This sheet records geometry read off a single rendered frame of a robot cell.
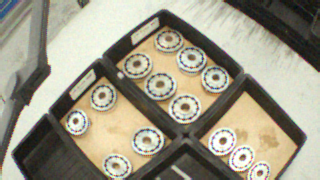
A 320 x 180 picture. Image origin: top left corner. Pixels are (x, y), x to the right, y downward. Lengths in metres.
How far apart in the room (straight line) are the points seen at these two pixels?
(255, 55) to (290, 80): 0.23
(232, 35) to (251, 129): 0.51
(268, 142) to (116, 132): 0.55
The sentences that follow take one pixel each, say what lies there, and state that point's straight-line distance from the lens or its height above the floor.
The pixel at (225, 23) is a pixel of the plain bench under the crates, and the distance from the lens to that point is 1.64.
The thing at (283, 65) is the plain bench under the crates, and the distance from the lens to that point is 1.57.
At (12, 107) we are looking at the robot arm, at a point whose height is 1.34.
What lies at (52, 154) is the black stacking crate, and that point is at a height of 0.83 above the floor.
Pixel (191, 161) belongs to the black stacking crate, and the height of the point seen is 0.83.
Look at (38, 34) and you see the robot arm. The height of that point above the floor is 1.41.
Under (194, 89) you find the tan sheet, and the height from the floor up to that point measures 0.83.
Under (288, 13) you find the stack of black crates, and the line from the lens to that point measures 2.29.
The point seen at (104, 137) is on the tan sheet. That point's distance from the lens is 1.27.
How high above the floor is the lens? 1.98
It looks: 61 degrees down
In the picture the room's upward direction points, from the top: 11 degrees counter-clockwise
